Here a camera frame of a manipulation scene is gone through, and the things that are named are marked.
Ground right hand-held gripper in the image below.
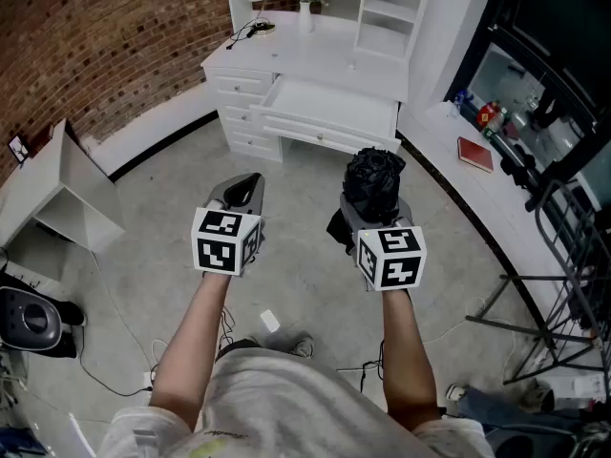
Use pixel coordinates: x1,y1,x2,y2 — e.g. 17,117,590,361
339,193,428,293

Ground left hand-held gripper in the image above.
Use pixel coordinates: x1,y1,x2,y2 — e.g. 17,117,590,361
190,173,267,280

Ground person's left forearm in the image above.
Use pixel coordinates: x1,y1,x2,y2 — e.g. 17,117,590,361
148,272,235,431

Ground person's right forearm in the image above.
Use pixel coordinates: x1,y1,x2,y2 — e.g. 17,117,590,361
380,287,440,431

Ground small white side drawer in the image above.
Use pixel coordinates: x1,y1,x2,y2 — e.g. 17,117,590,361
221,105,254,128
213,69,274,97
227,129,282,157

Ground white desk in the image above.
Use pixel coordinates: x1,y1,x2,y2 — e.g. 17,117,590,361
200,0,435,164

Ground white shelf unit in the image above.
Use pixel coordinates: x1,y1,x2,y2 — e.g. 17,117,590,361
353,0,435,62

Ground white window sill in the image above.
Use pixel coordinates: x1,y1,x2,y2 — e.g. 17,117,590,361
398,100,611,352

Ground red book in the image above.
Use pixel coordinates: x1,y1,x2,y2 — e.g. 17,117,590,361
456,135,495,175

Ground green label bottle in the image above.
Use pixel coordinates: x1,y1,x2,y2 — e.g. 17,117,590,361
480,107,508,141

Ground black bag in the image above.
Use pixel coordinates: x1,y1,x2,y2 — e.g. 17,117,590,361
499,144,545,212

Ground red packet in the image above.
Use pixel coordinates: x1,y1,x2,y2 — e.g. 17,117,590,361
476,102,502,128

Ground person's grey sneaker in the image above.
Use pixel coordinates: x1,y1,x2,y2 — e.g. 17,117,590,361
290,335,316,358

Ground person's black trousers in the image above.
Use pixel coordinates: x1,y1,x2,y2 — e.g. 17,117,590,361
217,337,263,363

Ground white vase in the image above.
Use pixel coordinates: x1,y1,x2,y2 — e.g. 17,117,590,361
296,1,315,35

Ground white side cabinet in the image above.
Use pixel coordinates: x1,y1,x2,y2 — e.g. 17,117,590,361
0,117,126,283

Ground black metal rack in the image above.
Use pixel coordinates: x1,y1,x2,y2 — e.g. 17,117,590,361
465,178,611,400

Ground person's white t-shirt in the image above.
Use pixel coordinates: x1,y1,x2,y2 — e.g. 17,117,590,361
97,348,495,458

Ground grey floor appliance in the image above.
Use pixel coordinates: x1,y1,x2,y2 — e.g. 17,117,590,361
0,286,63,352

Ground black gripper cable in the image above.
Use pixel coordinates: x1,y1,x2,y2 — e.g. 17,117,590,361
336,339,386,395
217,305,238,348

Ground small picture frame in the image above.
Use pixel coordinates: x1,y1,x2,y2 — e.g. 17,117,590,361
7,134,31,164

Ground black floor cable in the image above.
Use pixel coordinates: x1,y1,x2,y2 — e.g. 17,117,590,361
75,324,154,398

